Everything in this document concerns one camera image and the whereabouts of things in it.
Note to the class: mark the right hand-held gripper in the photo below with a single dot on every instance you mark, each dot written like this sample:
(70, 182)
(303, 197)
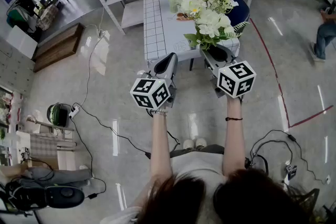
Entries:
(236, 78)

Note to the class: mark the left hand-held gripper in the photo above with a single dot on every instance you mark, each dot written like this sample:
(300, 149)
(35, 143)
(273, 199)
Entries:
(151, 93)

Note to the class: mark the white flower bouquet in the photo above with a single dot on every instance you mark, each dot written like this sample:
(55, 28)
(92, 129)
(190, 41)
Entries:
(210, 21)

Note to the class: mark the green vase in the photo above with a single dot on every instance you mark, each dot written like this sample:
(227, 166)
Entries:
(173, 6)

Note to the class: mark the person's right forearm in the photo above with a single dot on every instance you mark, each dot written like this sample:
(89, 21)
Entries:
(233, 144)

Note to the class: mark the person's left forearm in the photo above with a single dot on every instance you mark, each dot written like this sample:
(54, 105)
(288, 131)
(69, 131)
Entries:
(158, 144)

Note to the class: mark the black metal table leg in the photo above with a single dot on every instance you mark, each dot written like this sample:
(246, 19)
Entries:
(191, 64)

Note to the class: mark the white grid-pattern tablecloth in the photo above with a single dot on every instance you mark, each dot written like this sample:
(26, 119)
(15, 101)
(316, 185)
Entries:
(157, 34)

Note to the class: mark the navy blue chair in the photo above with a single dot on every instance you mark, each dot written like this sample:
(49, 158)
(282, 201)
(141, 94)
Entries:
(240, 14)

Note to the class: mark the black wrist band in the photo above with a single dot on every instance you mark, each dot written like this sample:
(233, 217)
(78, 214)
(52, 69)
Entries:
(233, 118)

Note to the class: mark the person's left white shoe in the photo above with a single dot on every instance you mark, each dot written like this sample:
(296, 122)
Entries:
(188, 143)

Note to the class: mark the person's white shoe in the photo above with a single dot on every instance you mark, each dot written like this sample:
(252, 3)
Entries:
(188, 143)
(200, 142)

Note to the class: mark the person's right white shoe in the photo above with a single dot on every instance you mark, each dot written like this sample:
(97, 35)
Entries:
(200, 142)

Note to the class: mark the person's grey trousers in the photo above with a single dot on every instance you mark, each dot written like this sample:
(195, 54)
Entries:
(197, 150)

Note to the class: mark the white power strip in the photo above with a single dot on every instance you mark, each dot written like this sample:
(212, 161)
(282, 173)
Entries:
(74, 112)

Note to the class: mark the person's light shirt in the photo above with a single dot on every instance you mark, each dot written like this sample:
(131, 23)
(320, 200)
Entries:
(197, 165)

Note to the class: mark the green and black device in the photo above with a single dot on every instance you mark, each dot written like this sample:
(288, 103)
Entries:
(56, 115)

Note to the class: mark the light wooden slatted rack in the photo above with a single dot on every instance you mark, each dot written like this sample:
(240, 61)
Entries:
(64, 144)

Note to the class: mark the small patterned device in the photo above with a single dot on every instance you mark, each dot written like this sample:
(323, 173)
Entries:
(291, 170)

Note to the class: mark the white box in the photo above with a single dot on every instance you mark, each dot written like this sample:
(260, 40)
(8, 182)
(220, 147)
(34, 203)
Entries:
(22, 42)

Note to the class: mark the checkered cloth covered cart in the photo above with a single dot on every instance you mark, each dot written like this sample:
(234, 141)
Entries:
(43, 144)

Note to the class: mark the black headset device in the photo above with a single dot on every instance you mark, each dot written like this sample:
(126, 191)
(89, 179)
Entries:
(60, 195)

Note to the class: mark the small white wall plug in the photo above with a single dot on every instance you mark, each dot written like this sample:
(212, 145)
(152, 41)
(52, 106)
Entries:
(101, 33)

